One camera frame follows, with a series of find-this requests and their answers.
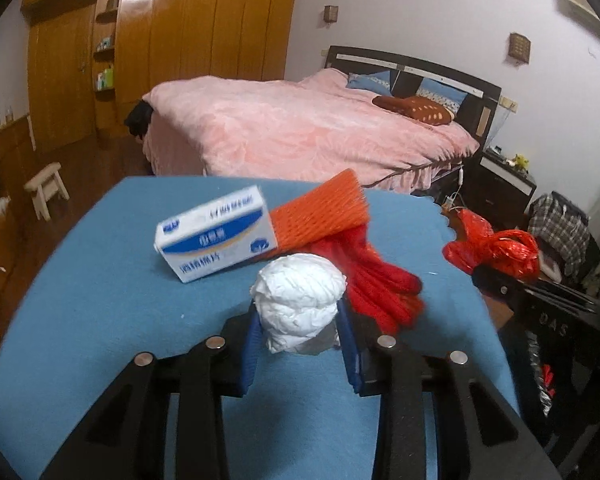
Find wooden wardrobe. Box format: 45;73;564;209
20;0;301;153

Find blue tablecloth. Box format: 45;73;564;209
0;175;523;480

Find white and blue box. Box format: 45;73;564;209
154;185;280;285

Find white power cable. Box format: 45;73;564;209
442;165;468;211

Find small wooden stool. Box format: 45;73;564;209
24;162;70;222

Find red knit glove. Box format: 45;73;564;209
300;225;426;335

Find beige air conditioner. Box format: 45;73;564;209
562;0;600;28

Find black cloth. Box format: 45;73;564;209
125;101;155;140

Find dark wooden bed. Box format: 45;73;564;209
125;45;503;198

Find plaid cloth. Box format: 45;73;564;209
527;192;593;281

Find red plastic bag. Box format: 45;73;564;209
442;208;541;281

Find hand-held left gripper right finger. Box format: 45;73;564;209
336;297;561;480

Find pink blanket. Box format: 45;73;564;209
142;67;481;196

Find orange foam fruit net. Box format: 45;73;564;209
270;169;371;253

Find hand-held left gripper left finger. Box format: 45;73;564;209
40;302;262;480

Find blue pillow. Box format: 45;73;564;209
345;71;393;96
416;77;468;111

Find dark nightstand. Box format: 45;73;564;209
462;147;537;226

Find wooden sideboard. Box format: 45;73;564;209
0;115;36;371

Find white paper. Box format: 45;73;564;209
250;252;347;356

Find brown dotted pillow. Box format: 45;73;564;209
371;94;455;126

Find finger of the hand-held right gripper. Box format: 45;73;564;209
527;279;600;307
472;265;529;307

